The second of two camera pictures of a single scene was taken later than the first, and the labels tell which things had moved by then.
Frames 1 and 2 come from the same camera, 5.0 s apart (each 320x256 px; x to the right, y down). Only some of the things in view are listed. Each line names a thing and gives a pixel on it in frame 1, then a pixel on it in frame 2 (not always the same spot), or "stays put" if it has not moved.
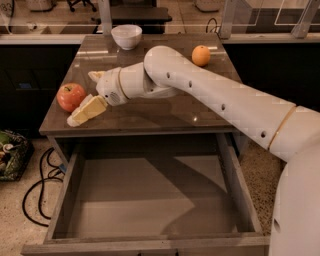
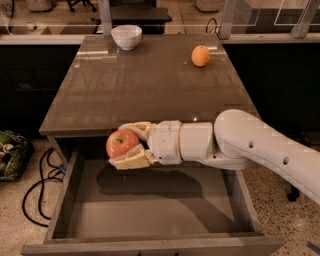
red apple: x=69 y=96 to x=120 y=141
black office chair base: x=85 y=3 stays put
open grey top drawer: x=154 y=205 stays put
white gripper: x=108 y=87 to x=164 y=141
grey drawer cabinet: x=146 y=115 stays put
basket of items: x=16 y=152 stays put
